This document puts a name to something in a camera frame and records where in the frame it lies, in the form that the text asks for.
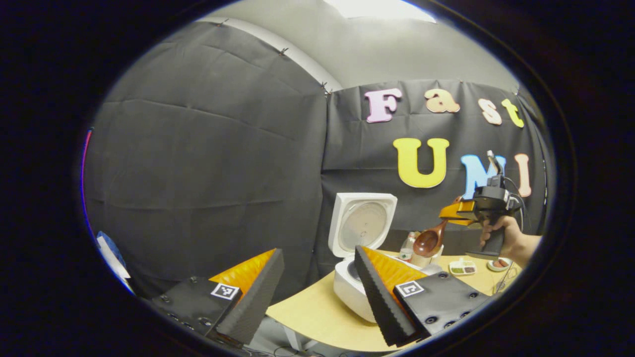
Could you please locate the clear plastic water bottle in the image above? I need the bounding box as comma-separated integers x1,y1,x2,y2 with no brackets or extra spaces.
399,231,416,262

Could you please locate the white divided rice dish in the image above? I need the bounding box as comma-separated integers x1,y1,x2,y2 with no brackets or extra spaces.
449,258,477,276

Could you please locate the blue and white board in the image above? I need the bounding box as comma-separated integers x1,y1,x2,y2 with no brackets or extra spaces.
96,231,134,293

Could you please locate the black backdrop cloth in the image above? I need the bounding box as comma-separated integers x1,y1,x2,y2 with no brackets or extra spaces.
82,20,549,303

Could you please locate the white rice cooker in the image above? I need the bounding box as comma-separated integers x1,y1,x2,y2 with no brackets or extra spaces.
328,192,442,324

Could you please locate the ceiling light panel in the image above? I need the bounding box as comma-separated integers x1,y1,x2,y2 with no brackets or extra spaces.
322,0,437,23

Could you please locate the white toaster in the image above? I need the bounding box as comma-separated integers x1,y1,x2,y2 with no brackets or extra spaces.
411,243,445,268

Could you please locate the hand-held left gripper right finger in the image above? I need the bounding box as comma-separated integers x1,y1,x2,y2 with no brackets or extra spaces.
354,245,489,348

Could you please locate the brown wooden spoon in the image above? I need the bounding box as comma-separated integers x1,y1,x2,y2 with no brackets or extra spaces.
413,198,462,257

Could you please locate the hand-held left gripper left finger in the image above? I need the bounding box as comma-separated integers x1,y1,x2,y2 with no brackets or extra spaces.
149,248,286,348

